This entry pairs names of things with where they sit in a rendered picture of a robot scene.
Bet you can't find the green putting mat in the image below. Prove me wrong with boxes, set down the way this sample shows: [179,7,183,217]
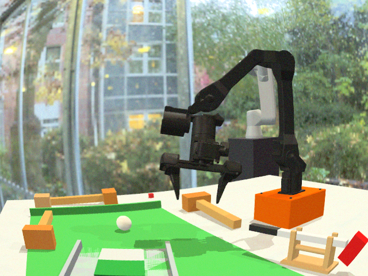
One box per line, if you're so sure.
[26,208,304,276]

